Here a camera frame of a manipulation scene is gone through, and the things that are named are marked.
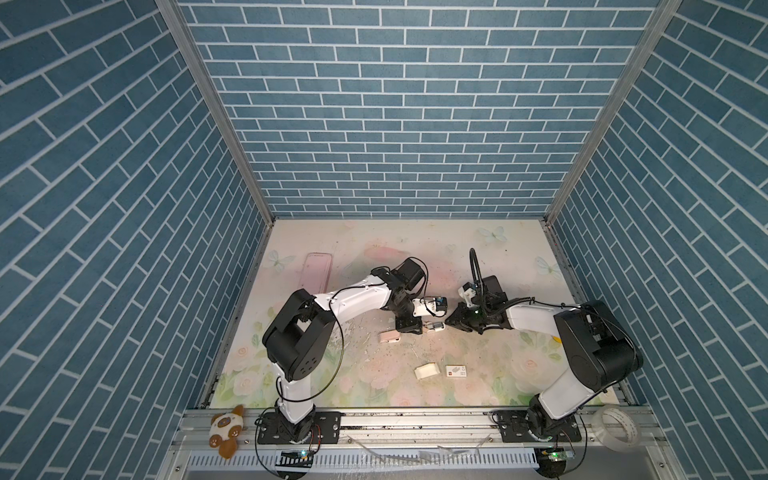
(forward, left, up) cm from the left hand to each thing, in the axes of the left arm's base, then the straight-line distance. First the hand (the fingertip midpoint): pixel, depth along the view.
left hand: (418, 322), depth 87 cm
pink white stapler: (0, -4, -3) cm, 6 cm away
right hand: (+3, -8, -3) cm, 9 cm away
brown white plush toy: (-25, +48, -3) cm, 55 cm away
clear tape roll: (-27, -49, -5) cm, 57 cm away
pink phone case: (+22, +35, -6) cm, 41 cm away
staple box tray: (-12, -1, -5) cm, 13 cm away
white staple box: (-13, -10, -4) cm, 17 cm away
